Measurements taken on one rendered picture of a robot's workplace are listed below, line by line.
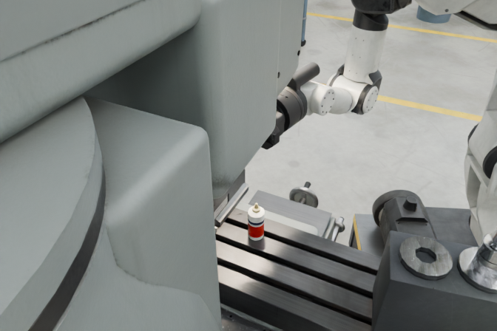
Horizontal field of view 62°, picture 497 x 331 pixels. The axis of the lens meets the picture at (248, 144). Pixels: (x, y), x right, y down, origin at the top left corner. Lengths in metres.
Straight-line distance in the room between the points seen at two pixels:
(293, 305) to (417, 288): 0.28
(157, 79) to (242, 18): 0.11
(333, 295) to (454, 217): 0.88
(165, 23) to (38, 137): 0.14
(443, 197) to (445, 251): 1.90
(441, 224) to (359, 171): 1.14
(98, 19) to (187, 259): 0.20
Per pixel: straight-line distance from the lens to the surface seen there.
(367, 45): 1.14
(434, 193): 2.74
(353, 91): 1.16
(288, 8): 0.63
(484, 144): 1.29
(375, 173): 2.77
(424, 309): 0.85
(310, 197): 1.58
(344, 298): 0.97
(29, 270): 0.19
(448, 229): 1.70
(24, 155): 0.26
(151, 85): 0.45
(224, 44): 0.41
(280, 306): 0.94
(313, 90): 0.93
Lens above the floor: 1.70
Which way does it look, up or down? 36 degrees down
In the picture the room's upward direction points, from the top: straight up
